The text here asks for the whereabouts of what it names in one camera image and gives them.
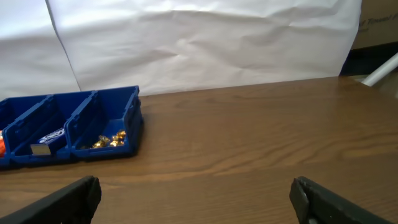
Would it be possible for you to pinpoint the blue candy pack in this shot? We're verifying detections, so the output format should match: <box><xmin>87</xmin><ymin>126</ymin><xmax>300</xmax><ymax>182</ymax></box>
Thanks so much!
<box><xmin>30</xmin><ymin>127</ymin><xmax>67</xmax><ymax>156</ymax></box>

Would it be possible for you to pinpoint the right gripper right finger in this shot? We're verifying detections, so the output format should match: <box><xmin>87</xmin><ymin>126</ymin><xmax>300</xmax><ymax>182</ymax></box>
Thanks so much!
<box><xmin>289</xmin><ymin>176</ymin><xmax>398</xmax><ymax>224</ymax></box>

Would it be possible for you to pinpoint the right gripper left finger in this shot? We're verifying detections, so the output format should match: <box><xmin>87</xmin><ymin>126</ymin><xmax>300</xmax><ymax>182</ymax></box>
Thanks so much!
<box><xmin>0</xmin><ymin>175</ymin><xmax>103</xmax><ymax>224</ymax></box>

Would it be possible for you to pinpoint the blue tray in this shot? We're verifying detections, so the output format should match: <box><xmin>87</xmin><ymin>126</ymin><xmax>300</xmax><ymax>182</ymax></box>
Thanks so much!
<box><xmin>0</xmin><ymin>85</ymin><xmax>144</xmax><ymax>170</ymax></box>

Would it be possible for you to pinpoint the cardboard box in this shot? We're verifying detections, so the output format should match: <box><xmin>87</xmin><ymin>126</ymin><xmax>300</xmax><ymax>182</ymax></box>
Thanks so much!
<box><xmin>351</xmin><ymin>0</ymin><xmax>398</xmax><ymax>50</ymax></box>

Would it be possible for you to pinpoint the gold candy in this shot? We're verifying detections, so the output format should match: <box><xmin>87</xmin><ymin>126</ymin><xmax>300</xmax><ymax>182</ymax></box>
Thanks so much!
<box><xmin>110</xmin><ymin>129</ymin><xmax>127</xmax><ymax>147</ymax></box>
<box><xmin>92</xmin><ymin>135</ymin><xmax>111</xmax><ymax>149</ymax></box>

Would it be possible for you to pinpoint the white tube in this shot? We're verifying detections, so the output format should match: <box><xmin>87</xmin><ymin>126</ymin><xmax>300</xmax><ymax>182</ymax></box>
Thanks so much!
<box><xmin>360</xmin><ymin>52</ymin><xmax>398</xmax><ymax>87</ymax></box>

